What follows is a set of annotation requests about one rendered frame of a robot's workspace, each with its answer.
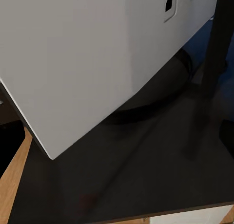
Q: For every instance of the desk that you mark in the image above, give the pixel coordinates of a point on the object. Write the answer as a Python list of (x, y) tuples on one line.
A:
[(168, 164)]

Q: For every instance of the monitor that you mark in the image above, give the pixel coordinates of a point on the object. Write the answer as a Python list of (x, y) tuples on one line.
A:
[(66, 65)]

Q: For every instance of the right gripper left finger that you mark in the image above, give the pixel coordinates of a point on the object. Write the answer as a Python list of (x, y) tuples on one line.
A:
[(12, 135)]

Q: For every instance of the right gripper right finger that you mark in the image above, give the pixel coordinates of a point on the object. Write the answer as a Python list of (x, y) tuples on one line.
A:
[(226, 135)]

